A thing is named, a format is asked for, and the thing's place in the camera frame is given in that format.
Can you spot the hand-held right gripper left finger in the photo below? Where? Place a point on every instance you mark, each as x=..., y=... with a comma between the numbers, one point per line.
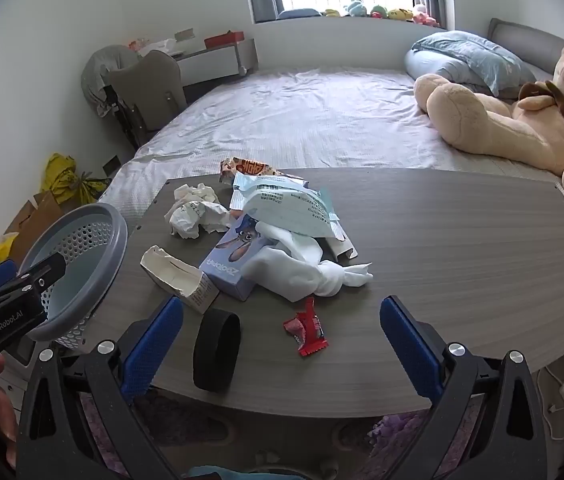
x=154, y=350

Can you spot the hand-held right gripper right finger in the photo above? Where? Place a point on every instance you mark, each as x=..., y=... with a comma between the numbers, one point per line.
x=409, y=347

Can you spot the blue-grey perforated plastic basket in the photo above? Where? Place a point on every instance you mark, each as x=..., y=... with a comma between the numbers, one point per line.
x=86, y=240

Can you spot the black elastic band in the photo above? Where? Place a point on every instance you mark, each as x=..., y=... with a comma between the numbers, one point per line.
x=211, y=355

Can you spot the torn white carton box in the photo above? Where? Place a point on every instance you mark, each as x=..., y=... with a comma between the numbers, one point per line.
x=171, y=272

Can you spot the red candy wrapper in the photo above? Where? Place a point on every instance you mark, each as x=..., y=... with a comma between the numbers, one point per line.
x=307, y=330

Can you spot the blue cartoon rabbit box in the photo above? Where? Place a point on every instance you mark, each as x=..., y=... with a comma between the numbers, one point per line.
x=232, y=265

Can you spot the lined written paper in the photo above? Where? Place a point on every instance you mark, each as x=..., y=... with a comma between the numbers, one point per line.
x=194, y=220

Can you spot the white sock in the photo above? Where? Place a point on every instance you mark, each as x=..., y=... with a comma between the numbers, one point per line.
x=287, y=270

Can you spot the light blue printed wrapper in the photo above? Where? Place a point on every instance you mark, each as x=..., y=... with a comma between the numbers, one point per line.
x=282, y=200

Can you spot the red patterned snack packet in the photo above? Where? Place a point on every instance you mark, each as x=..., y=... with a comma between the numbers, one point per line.
x=247, y=165

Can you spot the person's left hand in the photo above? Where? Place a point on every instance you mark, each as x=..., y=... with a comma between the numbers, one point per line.
x=4, y=410

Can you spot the small yellow plastic bag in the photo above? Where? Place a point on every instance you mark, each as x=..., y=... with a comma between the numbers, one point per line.
x=4, y=247

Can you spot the brown cardboard box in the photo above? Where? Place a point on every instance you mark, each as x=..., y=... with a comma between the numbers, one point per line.
x=36, y=225

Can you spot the purple rug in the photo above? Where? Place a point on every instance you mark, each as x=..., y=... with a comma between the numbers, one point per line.
x=402, y=425

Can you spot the yellow plastic bag with ribbon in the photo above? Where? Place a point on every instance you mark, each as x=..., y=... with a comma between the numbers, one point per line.
x=89, y=187

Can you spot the grey garment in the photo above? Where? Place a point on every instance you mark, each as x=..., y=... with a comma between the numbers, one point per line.
x=96, y=70

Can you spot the grey-brown upholstered chair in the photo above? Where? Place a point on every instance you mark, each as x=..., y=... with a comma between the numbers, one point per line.
x=146, y=90

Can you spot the large beige teddy bear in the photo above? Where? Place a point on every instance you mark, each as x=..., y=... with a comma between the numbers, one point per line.
x=512, y=130

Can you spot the bed with checked sheet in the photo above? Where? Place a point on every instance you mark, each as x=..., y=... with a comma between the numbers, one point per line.
x=312, y=120

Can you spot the white tissue box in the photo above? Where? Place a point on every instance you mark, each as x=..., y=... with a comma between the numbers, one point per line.
x=156, y=47

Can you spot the light blue pillow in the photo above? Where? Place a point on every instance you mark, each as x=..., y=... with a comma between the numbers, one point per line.
x=487, y=57

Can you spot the grey bed headboard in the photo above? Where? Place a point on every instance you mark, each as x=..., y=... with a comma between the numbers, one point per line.
x=537, y=42

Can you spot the row of plush toys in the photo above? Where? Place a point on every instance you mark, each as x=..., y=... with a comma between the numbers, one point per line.
x=377, y=11

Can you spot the blue cushion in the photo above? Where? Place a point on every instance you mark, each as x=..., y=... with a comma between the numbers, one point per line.
x=299, y=13

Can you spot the dark wall socket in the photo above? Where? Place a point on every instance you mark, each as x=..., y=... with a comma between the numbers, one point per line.
x=112, y=166

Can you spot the white wall desk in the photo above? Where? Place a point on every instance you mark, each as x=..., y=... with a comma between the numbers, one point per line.
x=211, y=60

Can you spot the beige wall outlet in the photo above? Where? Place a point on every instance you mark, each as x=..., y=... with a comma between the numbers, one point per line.
x=184, y=35

